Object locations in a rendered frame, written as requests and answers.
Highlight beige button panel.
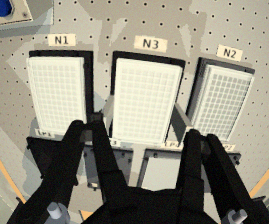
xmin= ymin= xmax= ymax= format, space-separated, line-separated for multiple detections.
xmin=0 ymin=0 xmax=54 ymax=31

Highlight cream label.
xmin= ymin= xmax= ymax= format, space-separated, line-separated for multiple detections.
xmin=109 ymin=138 xmax=120 ymax=147
xmin=160 ymin=140 xmax=183 ymax=149
xmin=222 ymin=144 xmax=236 ymax=151
xmin=216 ymin=45 xmax=243 ymax=62
xmin=134 ymin=36 xmax=167 ymax=52
xmin=48 ymin=34 xmax=76 ymax=46
xmin=35 ymin=128 xmax=55 ymax=138

